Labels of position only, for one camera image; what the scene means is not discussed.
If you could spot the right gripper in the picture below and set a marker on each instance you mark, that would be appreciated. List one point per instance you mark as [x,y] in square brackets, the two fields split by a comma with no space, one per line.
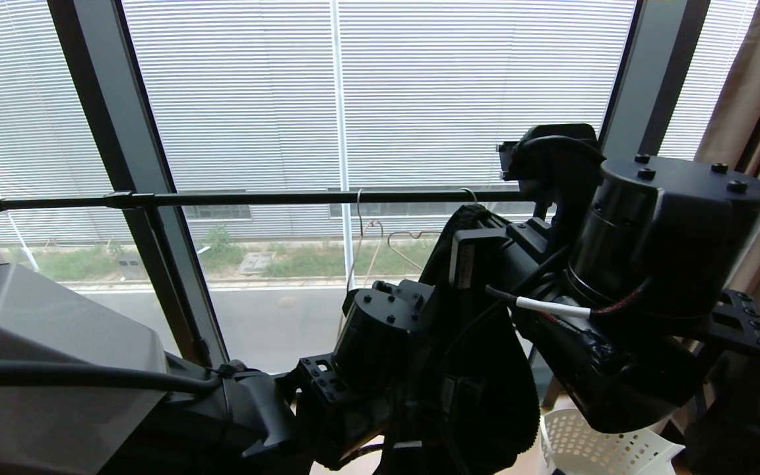
[518,257]

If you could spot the pink clothes hanger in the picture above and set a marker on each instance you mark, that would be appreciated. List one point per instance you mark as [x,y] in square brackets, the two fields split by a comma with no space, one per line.
[359,211]
[413,233]

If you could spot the black shorts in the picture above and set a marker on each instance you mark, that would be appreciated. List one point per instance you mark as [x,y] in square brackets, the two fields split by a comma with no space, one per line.
[485,396]

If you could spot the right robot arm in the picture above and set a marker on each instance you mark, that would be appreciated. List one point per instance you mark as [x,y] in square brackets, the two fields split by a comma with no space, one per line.
[670,231]

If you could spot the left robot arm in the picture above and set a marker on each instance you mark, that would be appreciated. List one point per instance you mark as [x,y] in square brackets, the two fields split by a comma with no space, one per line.
[57,316]

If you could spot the white laundry basket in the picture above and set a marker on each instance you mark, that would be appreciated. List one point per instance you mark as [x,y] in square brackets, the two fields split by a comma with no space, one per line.
[604,448]

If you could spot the black clothes rack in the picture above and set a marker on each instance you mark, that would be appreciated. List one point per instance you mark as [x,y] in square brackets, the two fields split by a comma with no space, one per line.
[254,198]

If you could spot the brown curtain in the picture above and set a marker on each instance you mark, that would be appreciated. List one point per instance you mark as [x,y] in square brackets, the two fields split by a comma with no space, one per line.
[749,86]

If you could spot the window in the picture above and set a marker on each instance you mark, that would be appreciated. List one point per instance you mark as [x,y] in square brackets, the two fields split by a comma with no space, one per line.
[99,99]

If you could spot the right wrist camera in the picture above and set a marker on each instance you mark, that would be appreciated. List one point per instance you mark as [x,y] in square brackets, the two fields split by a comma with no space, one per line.
[551,152]

